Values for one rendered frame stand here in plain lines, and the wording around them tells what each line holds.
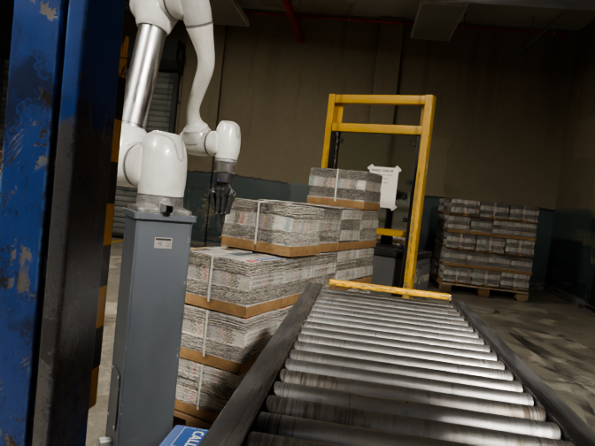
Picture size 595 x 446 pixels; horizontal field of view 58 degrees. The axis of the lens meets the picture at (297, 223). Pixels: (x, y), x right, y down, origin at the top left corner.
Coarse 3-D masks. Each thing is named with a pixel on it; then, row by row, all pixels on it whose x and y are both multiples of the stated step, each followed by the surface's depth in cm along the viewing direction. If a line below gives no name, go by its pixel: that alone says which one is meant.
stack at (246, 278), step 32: (192, 256) 222; (224, 256) 219; (256, 256) 229; (320, 256) 266; (352, 256) 306; (192, 288) 222; (224, 288) 215; (256, 288) 215; (288, 288) 239; (192, 320) 223; (224, 320) 215; (256, 320) 218; (224, 352) 215; (256, 352) 221; (192, 384) 223; (224, 384) 215; (192, 416) 223
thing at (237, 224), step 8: (240, 200) 246; (248, 200) 244; (256, 200) 256; (232, 208) 249; (240, 208) 246; (248, 208) 244; (232, 216) 249; (240, 216) 246; (248, 216) 245; (224, 224) 250; (232, 224) 248; (240, 224) 246; (248, 224) 244; (224, 232) 250; (232, 232) 248; (240, 232) 245; (248, 232) 243; (240, 248) 246
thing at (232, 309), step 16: (336, 288) 289; (208, 304) 218; (224, 304) 215; (272, 304) 228; (288, 304) 241; (192, 352) 222; (224, 368) 215; (240, 368) 211; (176, 400) 226; (208, 416) 218
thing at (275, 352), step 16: (320, 288) 182; (304, 304) 152; (288, 320) 131; (304, 320) 133; (272, 336) 115; (288, 336) 116; (272, 352) 103; (288, 352) 105; (256, 368) 93; (272, 368) 94; (240, 384) 85; (256, 384) 85; (272, 384) 87; (240, 400) 78; (256, 400) 79; (224, 416) 72; (240, 416) 73; (256, 416) 74; (208, 432) 67; (224, 432) 68; (240, 432) 68
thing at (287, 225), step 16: (272, 208) 238; (288, 208) 236; (304, 208) 239; (320, 208) 252; (272, 224) 238; (288, 224) 234; (304, 224) 242; (320, 224) 256; (272, 240) 237; (288, 240) 233; (304, 240) 244
